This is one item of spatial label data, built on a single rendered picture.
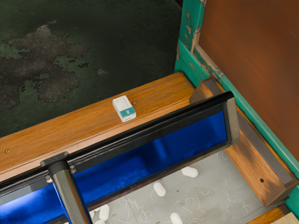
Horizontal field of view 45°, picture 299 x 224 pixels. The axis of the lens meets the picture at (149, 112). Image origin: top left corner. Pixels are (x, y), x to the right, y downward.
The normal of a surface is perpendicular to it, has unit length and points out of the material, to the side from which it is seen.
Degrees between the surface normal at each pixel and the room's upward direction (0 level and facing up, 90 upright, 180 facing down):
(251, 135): 0
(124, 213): 0
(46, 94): 0
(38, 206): 58
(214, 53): 90
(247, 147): 66
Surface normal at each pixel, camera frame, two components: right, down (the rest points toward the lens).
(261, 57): -0.89, 0.35
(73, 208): -0.11, -0.53
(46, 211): 0.40, 0.29
